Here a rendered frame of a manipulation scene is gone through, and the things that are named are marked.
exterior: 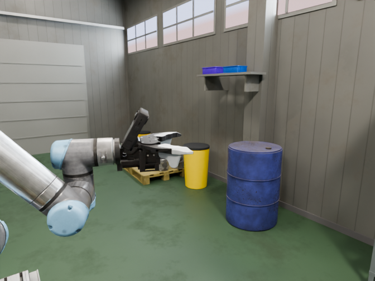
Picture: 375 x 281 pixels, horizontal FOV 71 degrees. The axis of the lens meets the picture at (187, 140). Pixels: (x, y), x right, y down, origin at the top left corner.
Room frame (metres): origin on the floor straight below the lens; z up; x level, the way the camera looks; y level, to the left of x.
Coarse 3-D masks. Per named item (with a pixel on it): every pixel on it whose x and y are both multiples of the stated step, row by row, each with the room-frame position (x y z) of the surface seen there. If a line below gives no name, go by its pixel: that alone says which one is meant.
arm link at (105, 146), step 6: (102, 138) 0.68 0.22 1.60; (108, 138) 0.68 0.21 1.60; (102, 144) 0.66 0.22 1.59; (108, 144) 0.66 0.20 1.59; (102, 150) 0.65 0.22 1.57; (108, 150) 0.65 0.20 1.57; (102, 156) 0.64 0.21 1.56; (108, 156) 0.65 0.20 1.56; (114, 156) 0.66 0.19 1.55; (102, 162) 0.65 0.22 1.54; (108, 162) 0.65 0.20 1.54; (114, 162) 0.67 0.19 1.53
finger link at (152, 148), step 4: (156, 144) 0.68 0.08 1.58; (148, 148) 0.66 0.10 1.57; (152, 148) 0.66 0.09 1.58; (156, 148) 0.65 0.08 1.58; (160, 148) 0.65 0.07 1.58; (164, 148) 0.65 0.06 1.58; (168, 148) 0.65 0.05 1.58; (152, 152) 0.66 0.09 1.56; (156, 152) 0.65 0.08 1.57; (160, 152) 0.66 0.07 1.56; (164, 152) 0.66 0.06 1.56; (168, 152) 0.65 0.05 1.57
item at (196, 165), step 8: (184, 144) 4.48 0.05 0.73; (192, 144) 4.48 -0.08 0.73; (200, 144) 4.48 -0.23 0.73; (208, 144) 4.48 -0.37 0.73; (200, 152) 4.20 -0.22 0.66; (208, 152) 4.33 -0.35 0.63; (184, 160) 4.36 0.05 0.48; (192, 160) 4.22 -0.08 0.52; (200, 160) 4.21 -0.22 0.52; (208, 160) 4.36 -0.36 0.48; (184, 168) 4.42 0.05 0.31; (192, 168) 4.23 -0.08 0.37; (200, 168) 4.22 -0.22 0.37; (192, 176) 4.23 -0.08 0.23; (200, 176) 4.23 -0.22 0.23; (192, 184) 4.24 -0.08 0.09; (200, 184) 4.24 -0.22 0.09
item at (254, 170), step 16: (240, 144) 3.30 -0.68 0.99; (256, 144) 3.30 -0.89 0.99; (272, 144) 3.30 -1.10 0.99; (240, 160) 2.97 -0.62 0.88; (256, 160) 2.89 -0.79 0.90; (272, 160) 2.92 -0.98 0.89; (240, 176) 2.96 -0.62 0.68; (256, 176) 2.89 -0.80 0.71; (272, 176) 2.93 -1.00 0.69; (240, 192) 2.96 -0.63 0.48; (256, 192) 2.89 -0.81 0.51; (272, 192) 2.94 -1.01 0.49; (240, 208) 2.95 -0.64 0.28; (256, 208) 2.89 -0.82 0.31; (272, 208) 2.95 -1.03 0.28; (240, 224) 2.95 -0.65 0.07; (256, 224) 2.89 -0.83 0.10; (272, 224) 2.97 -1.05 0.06
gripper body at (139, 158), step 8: (144, 136) 0.73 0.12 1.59; (152, 136) 0.73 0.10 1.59; (136, 144) 0.68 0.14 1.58; (144, 144) 0.67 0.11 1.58; (152, 144) 0.67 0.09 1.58; (120, 152) 0.68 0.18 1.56; (128, 152) 0.68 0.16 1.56; (136, 152) 0.69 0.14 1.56; (144, 152) 0.67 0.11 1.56; (120, 160) 0.66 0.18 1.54; (128, 160) 0.69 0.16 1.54; (136, 160) 0.69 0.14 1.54; (144, 160) 0.67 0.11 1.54; (152, 160) 0.68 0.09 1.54; (120, 168) 0.68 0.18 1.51; (144, 168) 0.68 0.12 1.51; (152, 168) 0.69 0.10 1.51
